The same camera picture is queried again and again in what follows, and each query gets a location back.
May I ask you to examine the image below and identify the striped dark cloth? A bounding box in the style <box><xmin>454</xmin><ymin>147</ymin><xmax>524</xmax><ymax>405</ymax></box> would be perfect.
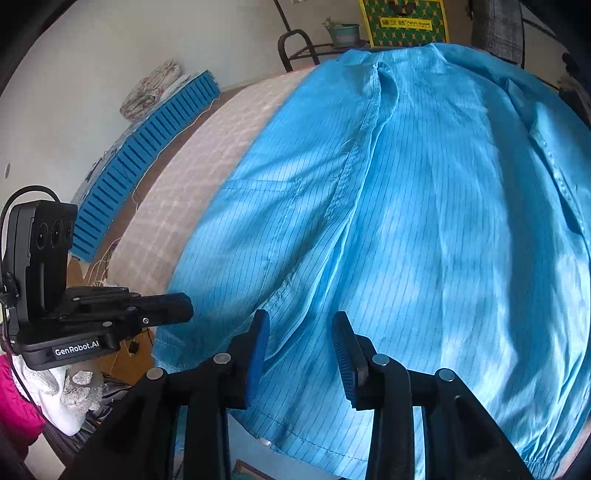
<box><xmin>78</xmin><ymin>374</ymin><xmax>144</xmax><ymax>446</ymax></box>

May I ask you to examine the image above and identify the white cord tangle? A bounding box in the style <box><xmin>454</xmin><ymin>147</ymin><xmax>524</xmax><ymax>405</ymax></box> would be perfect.
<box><xmin>85</xmin><ymin>237</ymin><xmax>123</xmax><ymax>289</ymax></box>

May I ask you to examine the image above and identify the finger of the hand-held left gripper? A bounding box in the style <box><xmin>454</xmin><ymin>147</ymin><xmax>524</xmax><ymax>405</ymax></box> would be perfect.
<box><xmin>58</xmin><ymin>286</ymin><xmax>194</xmax><ymax>330</ymax></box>

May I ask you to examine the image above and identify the blue slatted plastic panel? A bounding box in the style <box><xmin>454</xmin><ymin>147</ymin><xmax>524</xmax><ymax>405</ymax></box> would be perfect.
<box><xmin>74</xmin><ymin>70</ymin><xmax>221</xmax><ymax>261</ymax></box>

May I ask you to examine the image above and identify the floral cloth bag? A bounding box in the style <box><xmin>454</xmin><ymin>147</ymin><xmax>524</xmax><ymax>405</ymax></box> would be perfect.
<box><xmin>120</xmin><ymin>60</ymin><xmax>185</xmax><ymax>121</ymax></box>

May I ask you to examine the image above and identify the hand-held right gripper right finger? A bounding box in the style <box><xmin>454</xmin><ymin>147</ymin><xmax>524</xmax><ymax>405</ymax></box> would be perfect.
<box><xmin>331</xmin><ymin>311</ymin><xmax>536</xmax><ymax>480</ymax></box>

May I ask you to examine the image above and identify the potted plant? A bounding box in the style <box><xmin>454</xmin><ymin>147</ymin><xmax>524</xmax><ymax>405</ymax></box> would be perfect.
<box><xmin>323</xmin><ymin>17</ymin><xmax>361</xmax><ymax>47</ymax></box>

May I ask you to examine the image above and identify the grey plaid hanging coat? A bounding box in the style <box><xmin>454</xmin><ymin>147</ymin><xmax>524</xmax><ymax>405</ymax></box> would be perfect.
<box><xmin>471</xmin><ymin>0</ymin><xmax>555</xmax><ymax>70</ymax></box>

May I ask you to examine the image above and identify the person's left forearm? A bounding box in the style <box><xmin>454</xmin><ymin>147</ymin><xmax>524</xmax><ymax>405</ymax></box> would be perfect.
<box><xmin>0</xmin><ymin>355</ymin><xmax>44</xmax><ymax>450</ymax></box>

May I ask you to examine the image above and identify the blue pinstriped zip coat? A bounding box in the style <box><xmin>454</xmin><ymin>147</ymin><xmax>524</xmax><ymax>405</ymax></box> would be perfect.
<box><xmin>152</xmin><ymin>42</ymin><xmax>591</xmax><ymax>478</ymax></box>

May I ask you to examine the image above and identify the person's left hand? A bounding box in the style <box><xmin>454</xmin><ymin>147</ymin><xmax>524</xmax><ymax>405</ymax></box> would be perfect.
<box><xmin>14</xmin><ymin>357</ymin><xmax>105</xmax><ymax>437</ymax></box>

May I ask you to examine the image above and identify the plaid bed sheet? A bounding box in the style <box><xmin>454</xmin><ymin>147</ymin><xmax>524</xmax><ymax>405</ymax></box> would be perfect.
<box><xmin>108</xmin><ymin>69</ymin><xmax>324</xmax><ymax>296</ymax></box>

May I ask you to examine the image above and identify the yellow and green patterned box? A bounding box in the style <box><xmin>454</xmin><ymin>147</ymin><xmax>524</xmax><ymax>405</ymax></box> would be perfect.
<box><xmin>359</xmin><ymin>0</ymin><xmax>448</xmax><ymax>48</ymax></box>

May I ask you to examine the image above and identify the black metal bed rack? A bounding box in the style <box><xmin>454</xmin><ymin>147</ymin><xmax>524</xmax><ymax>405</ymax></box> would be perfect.
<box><xmin>278</xmin><ymin>28</ymin><xmax>370</xmax><ymax>72</ymax></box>

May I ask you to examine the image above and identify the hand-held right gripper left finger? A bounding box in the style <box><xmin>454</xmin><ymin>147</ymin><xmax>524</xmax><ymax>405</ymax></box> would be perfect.
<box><xmin>65</xmin><ymin>309</ymin><xmax>271</xmax><ymax>480</ymax></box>

